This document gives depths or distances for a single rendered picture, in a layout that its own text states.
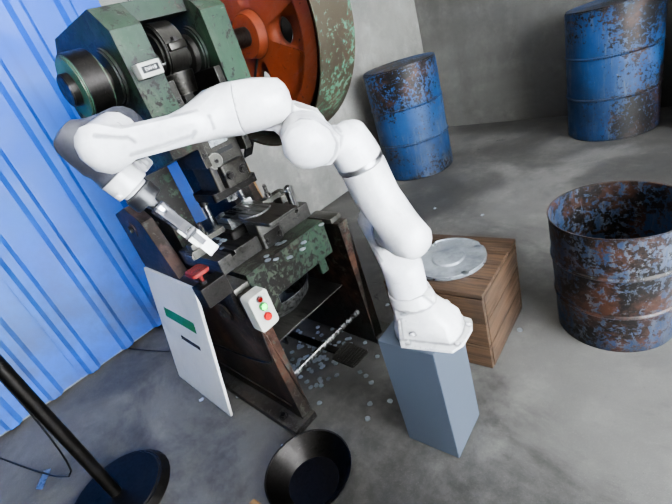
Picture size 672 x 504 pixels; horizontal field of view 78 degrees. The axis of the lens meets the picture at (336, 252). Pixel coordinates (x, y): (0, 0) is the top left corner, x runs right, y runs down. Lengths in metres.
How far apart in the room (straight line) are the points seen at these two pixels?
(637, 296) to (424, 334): 0.76
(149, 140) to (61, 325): 1.88
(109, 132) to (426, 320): 0.84
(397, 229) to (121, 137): 0.60
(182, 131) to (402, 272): 0.61
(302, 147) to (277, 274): 0.74
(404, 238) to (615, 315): 0.93
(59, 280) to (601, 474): 2.47
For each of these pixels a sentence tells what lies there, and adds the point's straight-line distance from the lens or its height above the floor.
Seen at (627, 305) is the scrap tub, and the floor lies 0.22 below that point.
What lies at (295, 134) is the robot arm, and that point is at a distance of 0.85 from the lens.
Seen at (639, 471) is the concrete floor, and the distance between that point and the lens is 1.52.
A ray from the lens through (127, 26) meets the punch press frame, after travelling 1.42.
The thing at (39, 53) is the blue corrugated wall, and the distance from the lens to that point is 2.61.
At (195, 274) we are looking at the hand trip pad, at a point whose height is 0.76.
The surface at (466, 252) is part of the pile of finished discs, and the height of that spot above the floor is 0.36.
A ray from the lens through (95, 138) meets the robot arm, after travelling 0.90.
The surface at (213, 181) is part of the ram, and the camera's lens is 1.52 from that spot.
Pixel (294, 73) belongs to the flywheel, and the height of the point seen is 1.16.
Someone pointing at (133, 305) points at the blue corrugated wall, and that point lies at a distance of 2.77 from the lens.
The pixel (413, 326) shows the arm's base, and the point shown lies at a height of 0.51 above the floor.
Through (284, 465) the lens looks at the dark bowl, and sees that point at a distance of 1.62.
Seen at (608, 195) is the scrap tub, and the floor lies 0.43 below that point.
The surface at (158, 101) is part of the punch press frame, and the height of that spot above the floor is 1.23.
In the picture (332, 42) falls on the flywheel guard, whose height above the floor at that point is 1.22.
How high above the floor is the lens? 1.26
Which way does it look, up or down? 27 degrees down
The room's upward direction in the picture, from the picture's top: 19 degrees counter-clockwise
